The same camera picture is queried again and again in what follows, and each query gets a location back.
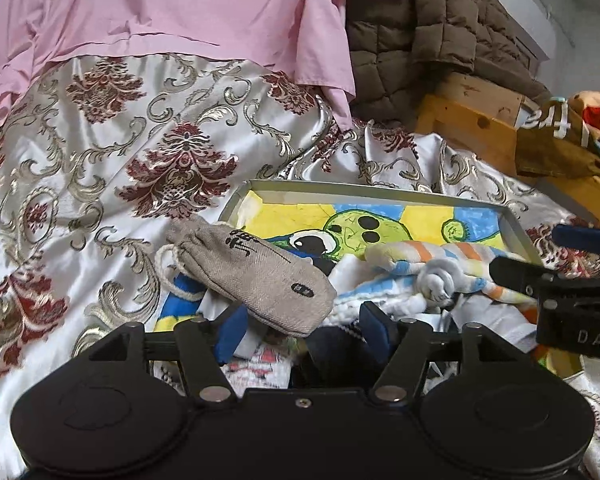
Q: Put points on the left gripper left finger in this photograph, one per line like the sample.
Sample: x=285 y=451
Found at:
x=203 y=348

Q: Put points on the colourful cartoon blanket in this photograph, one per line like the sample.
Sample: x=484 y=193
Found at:
x=561 y=139

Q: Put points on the beige drawstring pouch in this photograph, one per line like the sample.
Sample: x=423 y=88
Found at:
x=280 y=289

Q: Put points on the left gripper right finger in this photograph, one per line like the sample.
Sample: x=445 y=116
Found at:
x=402 y=348

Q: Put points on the pink hanging sheet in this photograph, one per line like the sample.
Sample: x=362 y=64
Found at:
x=305 y=39

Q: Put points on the grey tray with cartoon drawing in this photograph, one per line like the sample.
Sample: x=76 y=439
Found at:
x=335 y=229

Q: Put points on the floral satin bedspread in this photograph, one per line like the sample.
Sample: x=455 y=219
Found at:
x=102 y=154

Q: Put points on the white air conditioner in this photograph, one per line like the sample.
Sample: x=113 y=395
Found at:
x=533 y=27

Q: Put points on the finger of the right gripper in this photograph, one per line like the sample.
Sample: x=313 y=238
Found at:
x=520 y=277
x=577 y=237

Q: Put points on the wooden side ledge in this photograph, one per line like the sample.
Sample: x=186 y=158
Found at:
x=580 y=196

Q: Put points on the dark dotted sock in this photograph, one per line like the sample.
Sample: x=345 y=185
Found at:
x=337 y=359

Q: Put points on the orange plastic cup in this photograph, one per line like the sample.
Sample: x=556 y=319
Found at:
x=561 y=363

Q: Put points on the white blue padded cloth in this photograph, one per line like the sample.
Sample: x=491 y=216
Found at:
x=356 y=283

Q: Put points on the striped yellow orange towel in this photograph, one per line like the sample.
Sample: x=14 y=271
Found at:
x=441 y=271

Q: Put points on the brown quilted jacket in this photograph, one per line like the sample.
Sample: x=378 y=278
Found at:
x=402 y=49

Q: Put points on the white patterned sponge cloth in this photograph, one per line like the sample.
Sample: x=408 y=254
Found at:
x=268 y=368

